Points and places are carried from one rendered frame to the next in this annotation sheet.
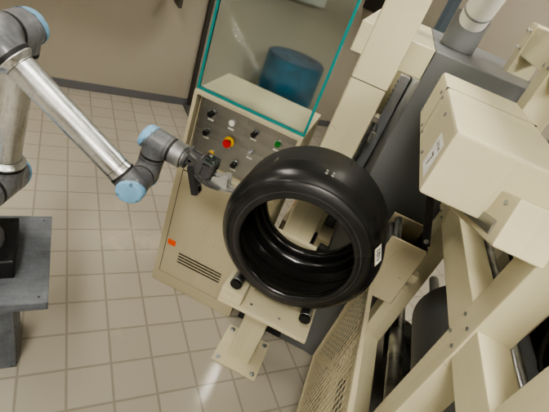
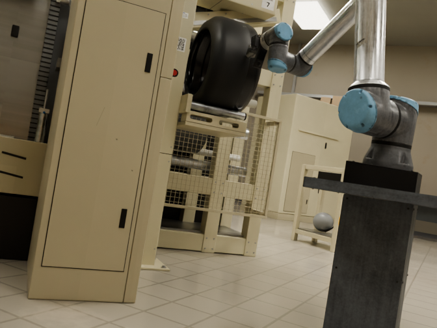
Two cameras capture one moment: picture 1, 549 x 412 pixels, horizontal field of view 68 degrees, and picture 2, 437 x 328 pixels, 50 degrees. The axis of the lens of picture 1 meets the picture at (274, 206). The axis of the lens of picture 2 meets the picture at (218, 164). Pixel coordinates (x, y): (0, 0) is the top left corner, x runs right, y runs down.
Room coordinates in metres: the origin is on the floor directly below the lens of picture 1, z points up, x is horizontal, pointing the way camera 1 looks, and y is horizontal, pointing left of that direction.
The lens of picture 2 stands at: (2.42, 2.28, 0.56)
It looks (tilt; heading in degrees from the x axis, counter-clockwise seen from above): 1 degrees up; 241
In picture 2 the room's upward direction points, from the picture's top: 9 degrees clockwise
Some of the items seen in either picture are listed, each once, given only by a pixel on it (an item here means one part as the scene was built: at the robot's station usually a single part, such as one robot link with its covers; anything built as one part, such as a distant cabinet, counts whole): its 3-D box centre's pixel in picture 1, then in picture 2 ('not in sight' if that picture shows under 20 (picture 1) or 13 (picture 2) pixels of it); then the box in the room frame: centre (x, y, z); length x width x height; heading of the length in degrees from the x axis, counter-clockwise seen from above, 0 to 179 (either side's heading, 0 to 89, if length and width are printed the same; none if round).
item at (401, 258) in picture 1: (392, 257); not in sight; (1.41, -0.54, 1.05); 0.20 x 0.15 x 0.30; 174
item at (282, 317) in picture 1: (275, 289); (204, 129); (1.23, -0.14, 0.80); 0.37 x 0.36 x 0.02; 84
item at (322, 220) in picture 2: not in sight; (329, 207); (-0.89, -1.31, 0.40); 0.60 x 0.35 x 0.80; 94
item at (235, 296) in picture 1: (247, 268); (214, 122); (1.25, 0.00, 0.83); 0.36 x 0.09 x 0.06; 174
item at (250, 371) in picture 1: (241, 351); (140, 261); (1.49, -0.14, 0.01); 0.27 x 0.27 x 0.02; 84
